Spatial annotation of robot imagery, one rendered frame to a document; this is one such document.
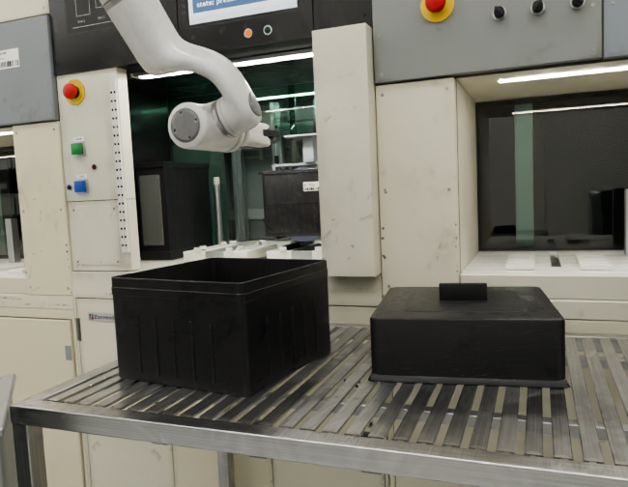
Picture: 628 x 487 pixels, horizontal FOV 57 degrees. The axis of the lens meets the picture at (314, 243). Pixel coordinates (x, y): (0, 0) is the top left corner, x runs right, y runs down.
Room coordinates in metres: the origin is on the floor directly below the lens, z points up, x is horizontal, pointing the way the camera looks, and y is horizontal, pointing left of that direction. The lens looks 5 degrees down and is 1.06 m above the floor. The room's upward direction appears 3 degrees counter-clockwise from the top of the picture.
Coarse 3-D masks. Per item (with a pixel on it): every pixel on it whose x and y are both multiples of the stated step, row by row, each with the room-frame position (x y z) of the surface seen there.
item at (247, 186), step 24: (72, 0) 1.57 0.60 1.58; (96, 0) 1.54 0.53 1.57; (72, 24) 1.57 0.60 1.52; (96, 24) 1.54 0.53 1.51; (216, 24) 1.42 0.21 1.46; (288, 144) 2.34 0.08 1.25; (120, 168) 1.53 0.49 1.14; (240, 168) 2.35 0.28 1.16; (264, 168) 2.38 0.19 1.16; (288, 168) 2.34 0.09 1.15; (240, 192) 2.35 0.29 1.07; (240, 216) 2.35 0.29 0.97; (264, 216) 2.36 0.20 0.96; (240, 240) 2.35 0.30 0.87
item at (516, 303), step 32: (416, 288) 1.13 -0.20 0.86; (448, 288) 0.99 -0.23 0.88; (480, 288) 0.98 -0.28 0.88; (512, 288) 1.08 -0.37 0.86; (384, 320) 0.88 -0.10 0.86; (416, 320) 0.87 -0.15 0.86; (448, 320) 0.86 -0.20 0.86; (480, 320) 0.85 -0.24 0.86; (512, 320) 0.84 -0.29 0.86; (544, 320) 0.83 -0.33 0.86; (384, 352) 0.88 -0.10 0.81; (416, 352) 0.87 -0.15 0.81; (448, 352) 0.86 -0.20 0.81; (480, 352) 0.85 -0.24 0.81; (512, 352) 0.84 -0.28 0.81; (544, 352) 0.83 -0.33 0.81; (448, 384) 0.86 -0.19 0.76; (480, 384) 0.84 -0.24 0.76; (512, 384) 0.83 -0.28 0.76; (544, 384) 0.82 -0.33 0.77
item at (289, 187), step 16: (304, 144) 1.64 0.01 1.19; (304, 160) 1.65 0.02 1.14; (272, 176) 1.59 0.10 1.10; (288, 176) 1.57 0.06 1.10; (304, 176) 1.56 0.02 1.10; (272, 192) 1.59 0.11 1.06; (288, 192) 1.57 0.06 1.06; (304, 192) 1.56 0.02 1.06; (272, 208) 1.59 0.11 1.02; (288, 208) 1.58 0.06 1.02; (304, 208) 1.56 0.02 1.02; (272, 224) 1.59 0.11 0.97; (288, 224) 1.58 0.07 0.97; (304, 224) 1.56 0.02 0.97; (320, 224) 1.54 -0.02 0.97
